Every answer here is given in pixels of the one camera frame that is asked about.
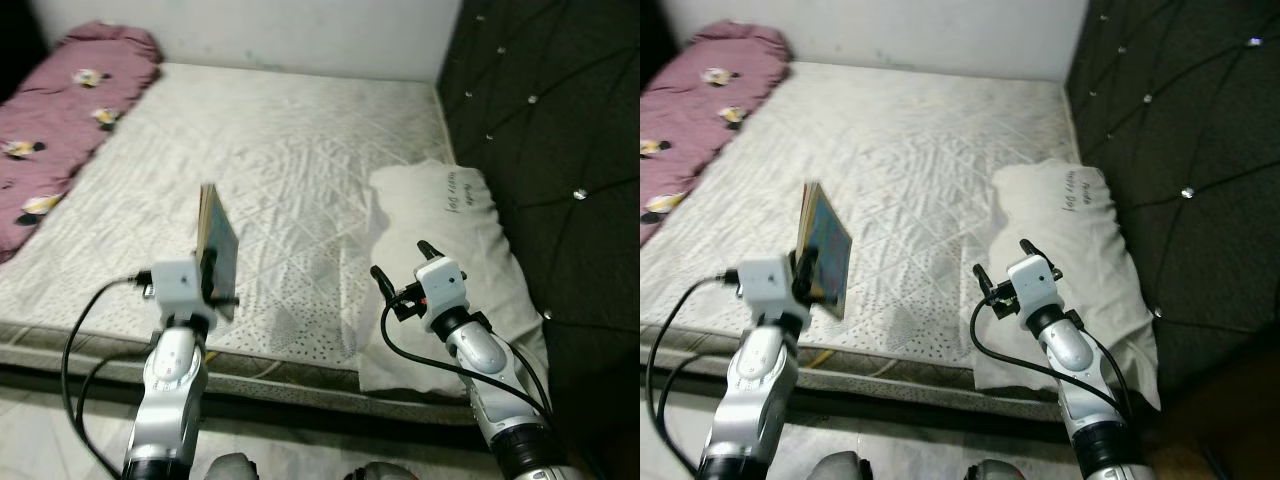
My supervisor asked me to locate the dark bed frame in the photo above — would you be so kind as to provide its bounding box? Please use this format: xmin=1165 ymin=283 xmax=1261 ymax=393
xmin=640 ymin=360 xmax=1076 ymax=421
xmin=0 ymin=365 xmax=491 ymax=431

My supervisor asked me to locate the grey robot left leg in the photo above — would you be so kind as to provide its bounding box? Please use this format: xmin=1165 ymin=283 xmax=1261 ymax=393
xmin=808 ymin=452 xmax=868 ymax=480
xmin=203 ymin=453 xmax=261 ymax=480

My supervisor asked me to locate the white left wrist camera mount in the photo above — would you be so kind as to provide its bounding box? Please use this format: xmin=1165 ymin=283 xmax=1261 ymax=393
xmin=738 ymin=256 xmax=813 ymax=323
xmin=150 ymin=258 xmax=216 ymax=326

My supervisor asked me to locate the dark tufted studded headboard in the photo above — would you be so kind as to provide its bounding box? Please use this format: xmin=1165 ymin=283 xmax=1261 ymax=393
xmin=437 ymin=0 xmax=641 ymax=431
xmin=1065 ymin=0 xmax=1280 ymax=431

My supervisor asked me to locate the mauve blanket with flower prints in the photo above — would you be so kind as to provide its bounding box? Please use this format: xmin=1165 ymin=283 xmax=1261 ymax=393
xmin=0 ymin=22 xmax=163 ymax=263
xmin=640 ymin=20 xmax=791 ymax=241

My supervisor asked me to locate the white pillow with lettering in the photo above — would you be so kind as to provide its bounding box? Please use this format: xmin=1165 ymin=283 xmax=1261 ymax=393
xmin=357 ymin=160 xmax=549 ymax=406
xmin=972 ymin=160 xmax=1161 ymax=411

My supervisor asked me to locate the patterned grey mattress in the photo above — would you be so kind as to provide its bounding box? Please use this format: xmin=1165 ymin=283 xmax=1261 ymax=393
xmin=0 ymin=62 xmax=546 ymax=401
xmin=640 ymin=60 xmax=1156 ymax=396

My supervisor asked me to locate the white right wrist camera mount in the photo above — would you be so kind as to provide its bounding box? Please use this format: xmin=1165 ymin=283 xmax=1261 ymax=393
xmin=1007 ymin=255 xmax=1064 ymax=313
xmin=413 ymin=257 xmax=471 ymax=319

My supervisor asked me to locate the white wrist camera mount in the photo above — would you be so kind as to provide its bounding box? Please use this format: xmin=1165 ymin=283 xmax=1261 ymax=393
xmin=413 ymin=257 xmax=471 ymax=319
xmin=738 ymin=256 xmax=813 ymax=323
xmin=1007 ymin=255 xmax=1064 ymax=313
xmin=150 ymin=258 xmax=216 ymax=326

